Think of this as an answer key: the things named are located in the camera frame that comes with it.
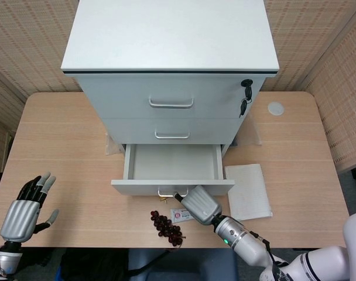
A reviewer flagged white round grommet cap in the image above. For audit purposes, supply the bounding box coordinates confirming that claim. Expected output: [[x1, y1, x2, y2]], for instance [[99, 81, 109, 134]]
[[267, 101, 285, 116]]

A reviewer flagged dark red grape bunch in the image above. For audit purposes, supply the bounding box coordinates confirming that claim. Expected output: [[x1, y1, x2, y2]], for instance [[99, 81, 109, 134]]
[[150, 210, 187, 248]]

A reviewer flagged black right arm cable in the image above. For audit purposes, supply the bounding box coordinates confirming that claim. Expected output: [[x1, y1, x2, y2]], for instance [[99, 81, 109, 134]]
[[249, 231, 287, 268]]

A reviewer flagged grey metal drawer with lock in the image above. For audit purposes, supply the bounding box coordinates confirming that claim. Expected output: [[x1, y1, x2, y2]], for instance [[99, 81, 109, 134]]
[[77, 76, 266, 119]]

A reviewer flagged white cabinet body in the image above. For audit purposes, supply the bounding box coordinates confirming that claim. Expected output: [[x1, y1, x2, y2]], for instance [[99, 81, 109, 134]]
[[60, 0, 280, 160]]

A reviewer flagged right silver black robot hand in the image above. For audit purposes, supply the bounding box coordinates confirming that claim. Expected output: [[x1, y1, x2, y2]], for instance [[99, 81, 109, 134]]
[[173, 185, 223, 226]]

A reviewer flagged black floor cable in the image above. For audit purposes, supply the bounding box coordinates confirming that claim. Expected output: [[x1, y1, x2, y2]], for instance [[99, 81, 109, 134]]
[[128, 248, 173, 276]]

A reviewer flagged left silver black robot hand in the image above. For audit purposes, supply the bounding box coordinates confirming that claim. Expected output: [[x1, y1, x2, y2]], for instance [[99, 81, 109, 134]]
[[0, 172, 60, 243]]

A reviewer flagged black hanging key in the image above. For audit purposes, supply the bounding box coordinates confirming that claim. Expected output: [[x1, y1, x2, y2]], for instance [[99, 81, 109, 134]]
[[238, 98, 252, 118]]

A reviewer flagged black key in lock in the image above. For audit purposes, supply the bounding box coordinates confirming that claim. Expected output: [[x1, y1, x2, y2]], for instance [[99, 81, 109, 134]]
[[241, 78, 254, 101]]

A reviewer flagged white toothpaste tube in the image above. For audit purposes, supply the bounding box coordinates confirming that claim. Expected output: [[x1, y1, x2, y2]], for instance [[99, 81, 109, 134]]
[[170, 206, 194, 224]]

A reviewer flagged white folded cloth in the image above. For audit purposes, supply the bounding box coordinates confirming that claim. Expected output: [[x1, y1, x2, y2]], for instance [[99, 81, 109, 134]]
[[224, 163, 273, 221]]

